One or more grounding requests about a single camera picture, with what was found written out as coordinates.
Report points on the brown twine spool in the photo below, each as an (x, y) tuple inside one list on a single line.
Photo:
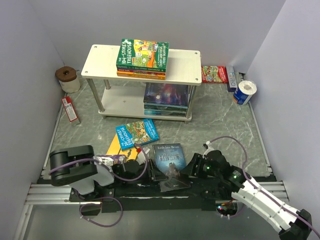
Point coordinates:
[(67, 77)]

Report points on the stack of dark books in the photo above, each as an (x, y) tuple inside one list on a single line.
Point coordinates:
[(163, 99)]

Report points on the blue 26-Storey Treehouse book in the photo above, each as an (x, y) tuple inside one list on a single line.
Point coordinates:
[(140, 132)]

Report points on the yellow book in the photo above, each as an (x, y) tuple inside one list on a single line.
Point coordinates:
[(115, 149)]

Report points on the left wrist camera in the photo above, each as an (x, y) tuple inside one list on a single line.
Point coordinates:
[(142, 153)]

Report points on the blue white box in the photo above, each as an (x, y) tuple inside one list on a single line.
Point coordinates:
[(232, 81)]

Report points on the aluminium rail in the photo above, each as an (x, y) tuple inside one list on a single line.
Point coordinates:
[(46, 194)]

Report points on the red small box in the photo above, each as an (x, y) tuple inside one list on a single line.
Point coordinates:
[(70, 110)]

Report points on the dark Wuthering Heights book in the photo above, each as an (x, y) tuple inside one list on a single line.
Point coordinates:
[(170, 161)]

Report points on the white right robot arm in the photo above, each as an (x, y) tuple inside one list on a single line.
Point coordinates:
[(289, 222)]

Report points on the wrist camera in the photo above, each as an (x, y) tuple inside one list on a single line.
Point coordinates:
[(208, 148), (142, 153)]

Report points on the Charlie Chocolate Factory book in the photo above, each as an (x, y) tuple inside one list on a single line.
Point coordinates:
[(141, 72)]

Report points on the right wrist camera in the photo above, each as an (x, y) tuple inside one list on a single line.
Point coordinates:
[(208, 148)]

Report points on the purple comic book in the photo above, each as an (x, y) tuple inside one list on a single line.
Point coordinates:
[(108, 161)]

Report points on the green 104-Storey Treehouse book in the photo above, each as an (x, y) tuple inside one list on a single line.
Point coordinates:
[(144, 55)]

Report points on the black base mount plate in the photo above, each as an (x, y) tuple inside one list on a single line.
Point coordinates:
[(203, 194)]

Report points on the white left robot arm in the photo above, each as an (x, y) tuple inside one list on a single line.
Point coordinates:
[(84, 171)]

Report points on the orange Treehouse book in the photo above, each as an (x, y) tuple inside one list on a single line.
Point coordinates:
[(141, 75)]

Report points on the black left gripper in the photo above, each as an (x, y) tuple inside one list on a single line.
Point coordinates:
[(153, 171)]

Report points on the red game box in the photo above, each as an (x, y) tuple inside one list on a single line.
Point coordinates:
[(214, 74)]

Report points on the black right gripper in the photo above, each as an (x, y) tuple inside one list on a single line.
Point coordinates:
[(197, 159)]

